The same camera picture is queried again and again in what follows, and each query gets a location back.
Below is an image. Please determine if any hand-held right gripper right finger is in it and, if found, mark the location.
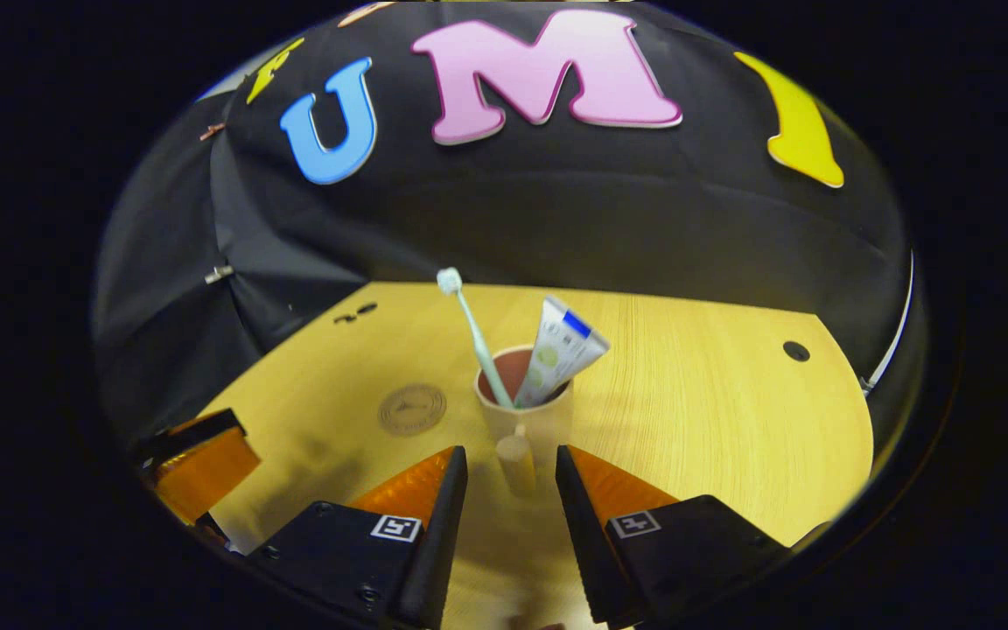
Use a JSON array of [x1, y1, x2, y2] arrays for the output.
[[555, 444, 794, 627]]

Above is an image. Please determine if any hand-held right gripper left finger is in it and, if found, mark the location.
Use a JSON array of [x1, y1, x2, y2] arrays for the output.
[[246, 445, 470, 628]]

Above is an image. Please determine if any beige cup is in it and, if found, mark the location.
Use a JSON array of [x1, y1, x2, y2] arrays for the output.
[[473, 344, 576, 501]]

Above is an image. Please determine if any light blue toothbrush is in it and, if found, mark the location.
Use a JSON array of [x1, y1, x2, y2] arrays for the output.
[[436, 267, 516, 410]]

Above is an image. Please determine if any white toothpaste tube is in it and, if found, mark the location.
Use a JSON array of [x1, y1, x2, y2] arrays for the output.
[[514, 295, 611, 410]]

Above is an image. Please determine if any wooden desktop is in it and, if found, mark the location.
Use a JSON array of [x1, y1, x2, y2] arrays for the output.
[[198, 282, 875, 630]]

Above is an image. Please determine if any black backdrop cloth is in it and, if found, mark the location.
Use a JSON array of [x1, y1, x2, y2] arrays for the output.
[[93, 0, 929, 447]]

